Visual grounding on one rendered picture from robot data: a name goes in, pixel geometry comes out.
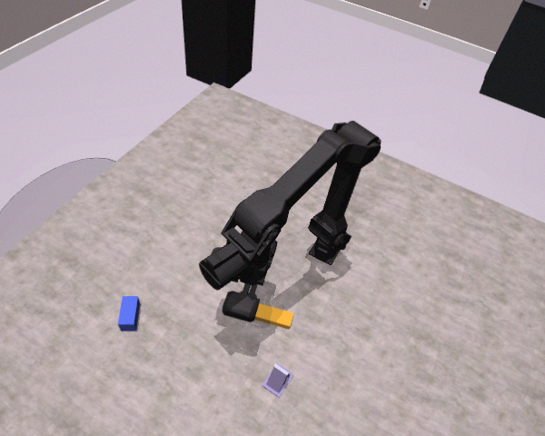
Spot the yellow rectangular bar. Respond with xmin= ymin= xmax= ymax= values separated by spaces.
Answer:
xmin=255 ymin=304 xmax=293 ymax=329

